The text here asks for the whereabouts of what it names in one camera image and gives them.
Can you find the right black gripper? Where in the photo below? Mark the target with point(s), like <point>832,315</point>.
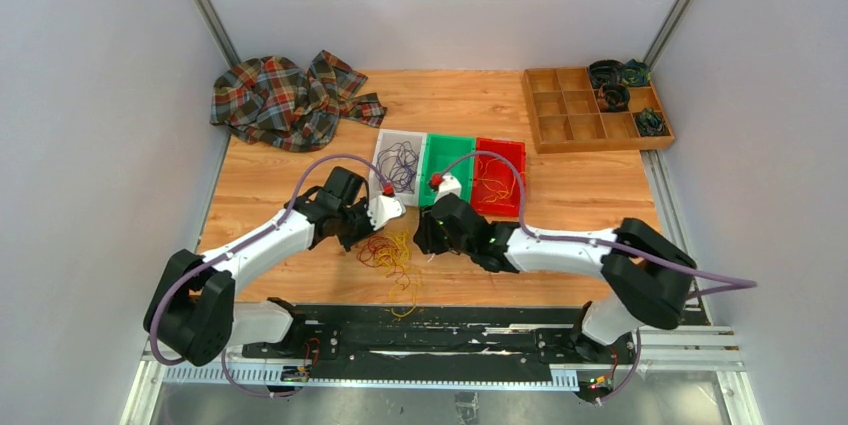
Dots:
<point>425,238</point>

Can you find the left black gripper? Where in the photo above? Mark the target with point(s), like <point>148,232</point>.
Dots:
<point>361,206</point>

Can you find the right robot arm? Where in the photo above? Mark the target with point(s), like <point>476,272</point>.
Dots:
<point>649,277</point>

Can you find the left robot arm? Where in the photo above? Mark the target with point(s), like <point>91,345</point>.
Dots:
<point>194,314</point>

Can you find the white plastic bin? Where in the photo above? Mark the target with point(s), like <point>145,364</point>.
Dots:
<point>398,156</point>

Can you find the red plastic bin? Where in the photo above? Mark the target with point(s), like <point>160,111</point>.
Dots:
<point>495,190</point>

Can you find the green plastic bin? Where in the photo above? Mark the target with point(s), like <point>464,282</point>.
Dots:
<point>440,151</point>

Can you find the plaid cloth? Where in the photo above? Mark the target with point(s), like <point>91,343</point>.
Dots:
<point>272,100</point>

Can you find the wooden compartment tray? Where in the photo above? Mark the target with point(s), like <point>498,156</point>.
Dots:
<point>564,115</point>

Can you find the dark coil middle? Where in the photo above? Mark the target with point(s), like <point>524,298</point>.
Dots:
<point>613,98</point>

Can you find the black coil top left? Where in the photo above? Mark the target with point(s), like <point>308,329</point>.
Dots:
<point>605,72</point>

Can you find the green coil lower right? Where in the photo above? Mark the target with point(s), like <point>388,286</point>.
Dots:
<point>651,123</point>

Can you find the green coil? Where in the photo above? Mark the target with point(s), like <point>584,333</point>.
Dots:
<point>635,73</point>
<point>651,123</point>

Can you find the green coil top right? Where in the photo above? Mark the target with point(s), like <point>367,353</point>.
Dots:
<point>635,73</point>

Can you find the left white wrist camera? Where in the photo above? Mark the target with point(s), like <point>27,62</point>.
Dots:
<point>382,209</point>

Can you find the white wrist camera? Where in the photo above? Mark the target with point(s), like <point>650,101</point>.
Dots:
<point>445,185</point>
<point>382,209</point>

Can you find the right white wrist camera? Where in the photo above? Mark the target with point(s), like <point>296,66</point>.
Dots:
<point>445,185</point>

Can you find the aluminium frame rail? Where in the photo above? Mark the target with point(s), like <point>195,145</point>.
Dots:
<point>691,375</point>

